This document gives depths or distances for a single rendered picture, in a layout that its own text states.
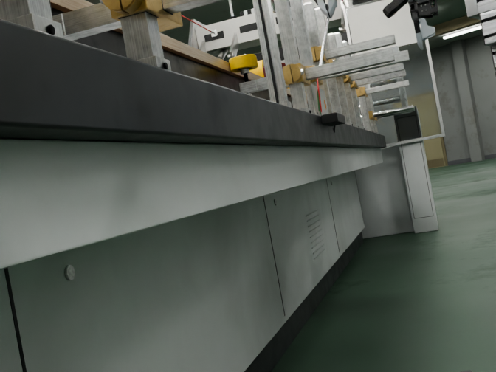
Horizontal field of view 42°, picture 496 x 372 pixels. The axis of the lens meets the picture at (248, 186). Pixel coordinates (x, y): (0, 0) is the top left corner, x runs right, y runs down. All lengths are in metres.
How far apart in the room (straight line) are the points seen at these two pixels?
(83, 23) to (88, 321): 0.42
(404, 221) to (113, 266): 3.76
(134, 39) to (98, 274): 0.39
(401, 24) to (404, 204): 1.24
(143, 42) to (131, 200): 0.21
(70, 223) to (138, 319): 0.55
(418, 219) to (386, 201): 0.28
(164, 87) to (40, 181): 0.24
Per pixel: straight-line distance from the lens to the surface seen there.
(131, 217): 0.70
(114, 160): 0.69
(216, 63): 1.76
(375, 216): 4.70
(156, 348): 1.18
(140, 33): 0.81
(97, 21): 0.89
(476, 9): 1.99
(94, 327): 1.00
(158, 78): 0.74
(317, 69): 1.81
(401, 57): 2.04
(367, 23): 4.61
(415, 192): 4.54
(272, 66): 1.52
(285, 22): 1.80
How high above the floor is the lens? 0.55
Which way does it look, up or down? level
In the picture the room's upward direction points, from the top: 10 degrees counter-clockwise
